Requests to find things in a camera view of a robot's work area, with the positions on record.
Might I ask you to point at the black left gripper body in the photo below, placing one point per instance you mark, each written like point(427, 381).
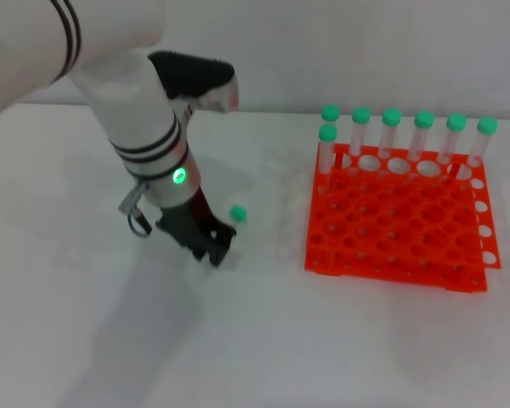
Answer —
point(191, 225)

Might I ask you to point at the orange test tube rack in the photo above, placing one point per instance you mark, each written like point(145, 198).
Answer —
point(408, 238)

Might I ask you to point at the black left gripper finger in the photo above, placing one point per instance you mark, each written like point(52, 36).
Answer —
point(197, 253)
point(221, 251)

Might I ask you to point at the clear test tube green cap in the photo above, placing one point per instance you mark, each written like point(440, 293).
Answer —
point(456, 122)
point(391, 117)
point(487, 125)
point(330, 112)
point(238, 213)
point(327, 132)
point(360, 115)
point(423, 119)

